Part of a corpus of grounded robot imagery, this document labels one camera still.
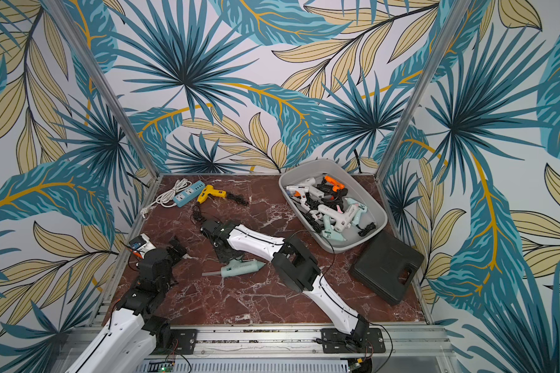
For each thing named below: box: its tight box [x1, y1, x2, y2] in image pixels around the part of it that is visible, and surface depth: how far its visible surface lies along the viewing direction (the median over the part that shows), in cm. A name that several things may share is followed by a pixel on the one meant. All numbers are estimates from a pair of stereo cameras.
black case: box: [349, 230, 425, 306], surface depth 86 cm
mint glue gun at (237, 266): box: [202, 259, 266, 278], surface depth 87 cm
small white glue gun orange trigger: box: [308, 209, 325, 225], surface depth 102 cm
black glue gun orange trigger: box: [315, 184, 349, 211], surface depth 106 cm
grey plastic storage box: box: [278, 158, 389, 253], surface depth 104 cm
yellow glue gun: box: [197, 184, 227, 204], surface depth 112 cm
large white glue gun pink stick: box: [317, 202, 358, 233], surface depth 100 cm
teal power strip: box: [172, 180, 207, 209], surface depth 109 cm
